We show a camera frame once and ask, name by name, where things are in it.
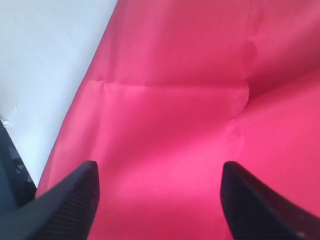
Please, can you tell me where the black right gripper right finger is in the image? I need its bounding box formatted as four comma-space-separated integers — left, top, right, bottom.
220, 161, 320, 240

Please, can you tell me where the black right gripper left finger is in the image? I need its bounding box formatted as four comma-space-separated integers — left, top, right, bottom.
0, 161, 100, 240

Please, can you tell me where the red scalloped placemat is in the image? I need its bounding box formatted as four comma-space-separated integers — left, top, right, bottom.
36, 0, 320, 240

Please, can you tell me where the dark table frame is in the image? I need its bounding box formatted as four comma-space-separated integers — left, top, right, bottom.
0, 124, 36, 214

